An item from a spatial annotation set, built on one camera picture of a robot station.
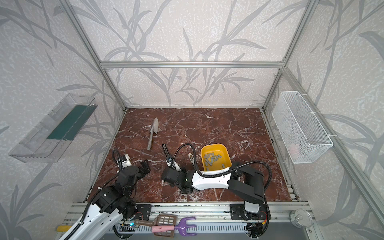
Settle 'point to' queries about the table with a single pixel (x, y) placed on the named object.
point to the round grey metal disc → (301, 218)
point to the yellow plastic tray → (218, 149)
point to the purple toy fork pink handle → (161, 228)
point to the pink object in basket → (294, 149)
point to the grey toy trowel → (154, 129)
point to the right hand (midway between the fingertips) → (172, 167)
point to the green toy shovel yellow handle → (63, 228)
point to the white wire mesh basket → (304, 137)
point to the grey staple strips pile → (210, 157)
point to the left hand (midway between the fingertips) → (145, 159)
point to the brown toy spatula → (161, 220)
